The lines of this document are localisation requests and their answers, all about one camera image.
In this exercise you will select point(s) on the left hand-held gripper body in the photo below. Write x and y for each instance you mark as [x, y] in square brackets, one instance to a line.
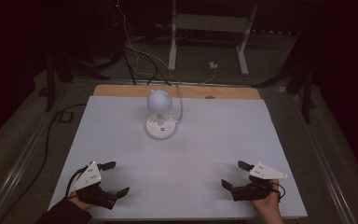
[88, 179]

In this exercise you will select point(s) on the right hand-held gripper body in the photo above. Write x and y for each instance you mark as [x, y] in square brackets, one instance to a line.
[251, 191]

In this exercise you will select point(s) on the person's right hand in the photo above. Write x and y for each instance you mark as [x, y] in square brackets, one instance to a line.
[268, 208]

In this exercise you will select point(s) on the person's left hand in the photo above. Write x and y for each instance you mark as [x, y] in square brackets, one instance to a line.
[82, 204]

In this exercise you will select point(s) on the white table mat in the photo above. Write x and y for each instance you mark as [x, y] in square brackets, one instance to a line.
[199, 161]

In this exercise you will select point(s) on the black square floor plate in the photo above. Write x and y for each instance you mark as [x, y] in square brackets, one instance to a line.
[65, 117]

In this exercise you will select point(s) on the white round table lamp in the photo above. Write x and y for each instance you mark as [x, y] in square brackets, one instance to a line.
[159, 101]

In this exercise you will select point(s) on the black metal stand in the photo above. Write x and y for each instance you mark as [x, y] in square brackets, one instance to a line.
[306, 99]
[50, 84]

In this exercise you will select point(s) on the white plug adapter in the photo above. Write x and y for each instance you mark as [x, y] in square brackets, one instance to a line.
[213, 65]

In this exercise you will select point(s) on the white metal stand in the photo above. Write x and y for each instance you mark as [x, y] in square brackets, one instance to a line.
[172, 46]

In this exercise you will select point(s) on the dark power strip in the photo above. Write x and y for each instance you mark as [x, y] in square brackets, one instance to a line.
[275, 32]

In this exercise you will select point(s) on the metal floor rail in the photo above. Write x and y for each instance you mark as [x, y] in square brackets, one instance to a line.
[18, 161]
[323, 161]

